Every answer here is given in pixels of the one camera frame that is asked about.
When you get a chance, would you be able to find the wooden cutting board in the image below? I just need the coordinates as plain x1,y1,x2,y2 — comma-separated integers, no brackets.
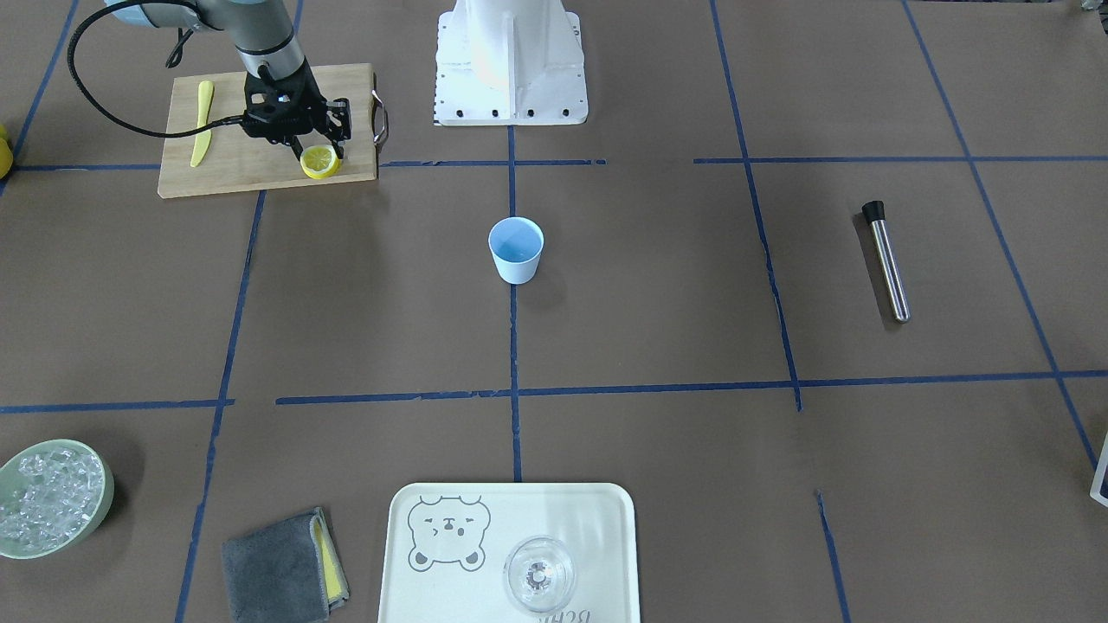
156,63,387,200

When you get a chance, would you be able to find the light blue cup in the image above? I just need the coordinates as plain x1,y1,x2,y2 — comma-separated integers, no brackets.
488,216,545,286

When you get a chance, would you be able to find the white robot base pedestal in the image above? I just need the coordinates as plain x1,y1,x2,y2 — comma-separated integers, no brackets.
433,1,589,127

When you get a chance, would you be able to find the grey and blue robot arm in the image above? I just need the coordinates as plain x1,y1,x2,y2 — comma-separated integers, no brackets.
66,1,351,157

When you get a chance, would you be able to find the yellow lemon slice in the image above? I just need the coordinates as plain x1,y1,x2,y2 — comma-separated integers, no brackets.
300,145,343,180

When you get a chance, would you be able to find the green bowl of ice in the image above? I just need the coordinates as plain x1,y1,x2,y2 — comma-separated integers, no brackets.
1,439,115,560

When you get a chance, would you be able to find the grey and yellow cloth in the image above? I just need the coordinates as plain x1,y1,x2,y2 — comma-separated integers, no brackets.
220,505,350,622

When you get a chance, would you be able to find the cream tray with bear print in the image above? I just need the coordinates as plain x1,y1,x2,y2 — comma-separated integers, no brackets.
377,484,642,622

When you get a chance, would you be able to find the white box at edge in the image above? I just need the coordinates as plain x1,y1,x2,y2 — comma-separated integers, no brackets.
1089,435,1108,508

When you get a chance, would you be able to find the yellow lemon at table edge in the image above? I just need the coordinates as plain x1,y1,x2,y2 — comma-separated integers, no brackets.
0,124,16,180

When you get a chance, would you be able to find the steel muddler with black tip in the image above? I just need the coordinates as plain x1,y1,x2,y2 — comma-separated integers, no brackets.
862,200,912,324

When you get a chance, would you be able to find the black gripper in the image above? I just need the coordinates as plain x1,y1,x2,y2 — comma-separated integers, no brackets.
242,64,352,159

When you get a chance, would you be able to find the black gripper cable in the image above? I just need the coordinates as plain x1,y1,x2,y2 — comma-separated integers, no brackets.
68,0,252,139

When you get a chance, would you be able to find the clear glass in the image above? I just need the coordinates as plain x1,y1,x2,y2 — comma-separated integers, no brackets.
503,537,577,616

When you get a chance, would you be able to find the yellow plastic knife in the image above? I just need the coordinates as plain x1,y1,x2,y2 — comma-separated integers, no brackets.
189,80,215,167

